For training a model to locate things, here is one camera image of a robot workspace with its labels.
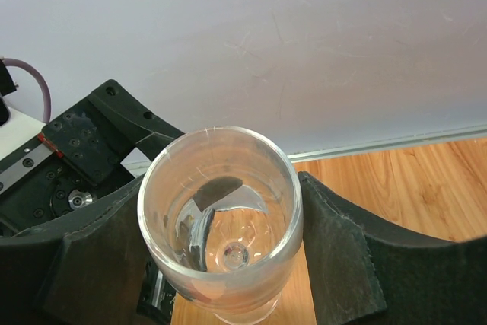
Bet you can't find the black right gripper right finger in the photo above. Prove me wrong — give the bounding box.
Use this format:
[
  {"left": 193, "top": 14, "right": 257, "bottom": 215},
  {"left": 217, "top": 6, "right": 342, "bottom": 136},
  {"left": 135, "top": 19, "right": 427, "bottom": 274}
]
[{"left": 298, "top": 172, "right": 486, "bottom": 324}]

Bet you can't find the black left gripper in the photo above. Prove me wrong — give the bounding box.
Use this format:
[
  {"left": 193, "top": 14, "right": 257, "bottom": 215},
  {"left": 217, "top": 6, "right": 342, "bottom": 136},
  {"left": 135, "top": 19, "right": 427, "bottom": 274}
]
[{"left": 1, "top": 79, "right": 183, "bottom": 237}]

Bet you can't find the clear wine glass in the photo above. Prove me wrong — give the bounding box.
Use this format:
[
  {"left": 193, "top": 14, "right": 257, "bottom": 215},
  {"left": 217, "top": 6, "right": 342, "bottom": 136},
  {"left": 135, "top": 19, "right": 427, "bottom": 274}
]
[{"left": 137, "top": 126, "right": 304, "bottom": 324}]

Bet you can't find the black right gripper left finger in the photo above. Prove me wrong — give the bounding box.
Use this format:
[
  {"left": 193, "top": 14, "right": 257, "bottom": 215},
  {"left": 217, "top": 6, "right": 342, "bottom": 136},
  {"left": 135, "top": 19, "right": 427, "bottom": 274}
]
[{"left": 1, "top": 178, "right": 167, "bottom": 324}]

